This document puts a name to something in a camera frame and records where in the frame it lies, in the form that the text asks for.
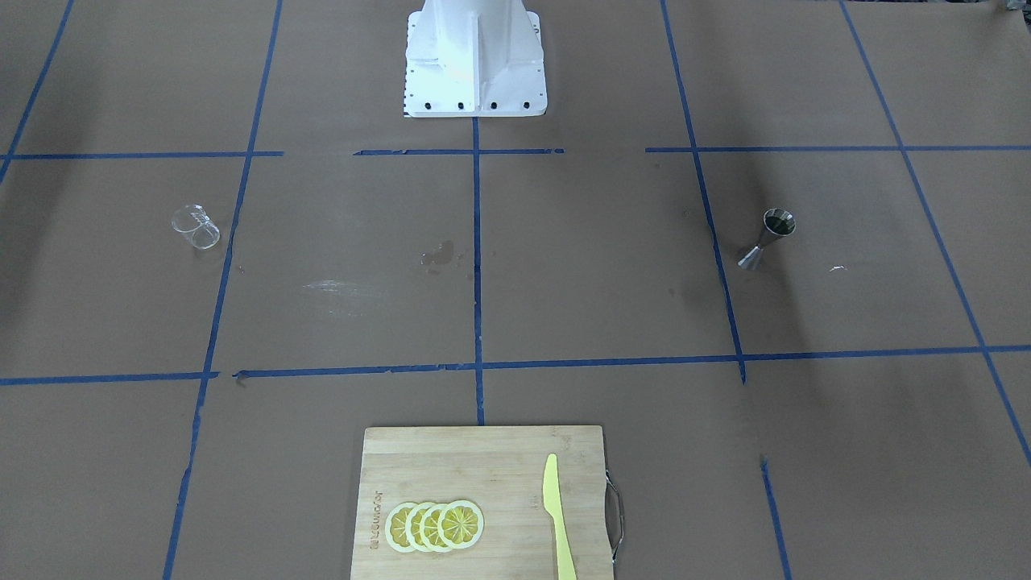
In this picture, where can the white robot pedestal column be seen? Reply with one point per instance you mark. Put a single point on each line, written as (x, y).
(474, 59)

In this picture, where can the clear glass measuring cup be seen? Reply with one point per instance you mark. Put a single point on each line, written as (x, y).
(194, 224)

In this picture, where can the steel jigger measuring cup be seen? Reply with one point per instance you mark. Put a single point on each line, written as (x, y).
(777, 223)

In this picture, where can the bamboo cutting board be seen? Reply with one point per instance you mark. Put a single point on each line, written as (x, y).
(500, 468)

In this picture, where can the yellow plastic knife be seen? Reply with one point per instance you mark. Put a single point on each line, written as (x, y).
(551, 494)

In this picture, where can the lemon slices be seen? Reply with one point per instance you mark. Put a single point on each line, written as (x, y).
(433, 527)

